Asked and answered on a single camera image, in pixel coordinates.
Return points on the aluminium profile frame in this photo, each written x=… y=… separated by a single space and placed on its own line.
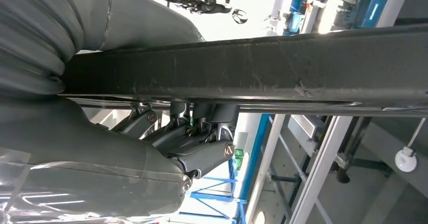
x=321 y=169

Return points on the blue machine box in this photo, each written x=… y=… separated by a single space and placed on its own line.
x=369 y=12

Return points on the white round fixture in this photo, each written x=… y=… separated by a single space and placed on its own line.
x=406 y=160

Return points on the blue metal shelf rack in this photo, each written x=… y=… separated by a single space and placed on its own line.
x=254 y=155

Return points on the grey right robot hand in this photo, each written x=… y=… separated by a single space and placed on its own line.
x=83 y=155

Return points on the black hanging equipment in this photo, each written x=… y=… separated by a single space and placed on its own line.
x=200 y=5

